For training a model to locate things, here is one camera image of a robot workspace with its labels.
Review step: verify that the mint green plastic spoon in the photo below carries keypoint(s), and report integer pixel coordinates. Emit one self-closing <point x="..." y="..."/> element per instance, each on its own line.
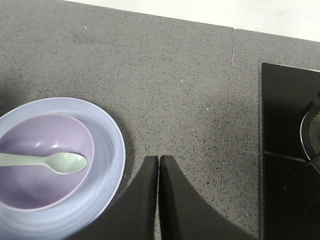
<point x="62" y="163"/>

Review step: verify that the black gas stove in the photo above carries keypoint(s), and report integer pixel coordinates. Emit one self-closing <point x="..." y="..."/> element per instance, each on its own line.
<point x="290" y="201"/>

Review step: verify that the lilac plastic bowl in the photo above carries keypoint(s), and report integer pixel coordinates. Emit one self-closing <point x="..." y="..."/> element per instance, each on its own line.
<point x="33" y="188"/>

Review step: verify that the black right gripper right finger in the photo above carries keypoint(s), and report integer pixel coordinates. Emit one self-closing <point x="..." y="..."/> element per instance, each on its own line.
<point x="184" y="214"/>

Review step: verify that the light blue plate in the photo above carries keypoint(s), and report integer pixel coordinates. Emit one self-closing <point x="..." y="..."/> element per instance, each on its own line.
<point x="97" y="190"/>

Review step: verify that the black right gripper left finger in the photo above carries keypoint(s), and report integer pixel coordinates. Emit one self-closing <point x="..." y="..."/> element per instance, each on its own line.
<point x="132" y="215"/>

